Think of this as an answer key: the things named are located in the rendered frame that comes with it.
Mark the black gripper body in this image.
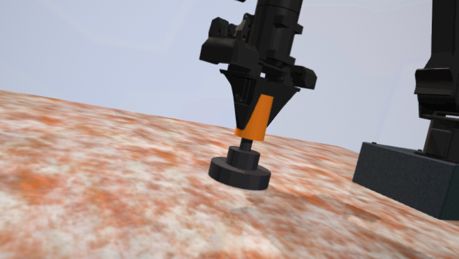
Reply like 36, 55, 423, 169
199, 5, 317, 90

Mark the orange knob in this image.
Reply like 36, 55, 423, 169
235, 94, 273, 141

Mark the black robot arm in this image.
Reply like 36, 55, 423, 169
208, 0, 459, 164

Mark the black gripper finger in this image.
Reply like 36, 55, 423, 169
262, 82, 300, 127
219, 69, 268, 130

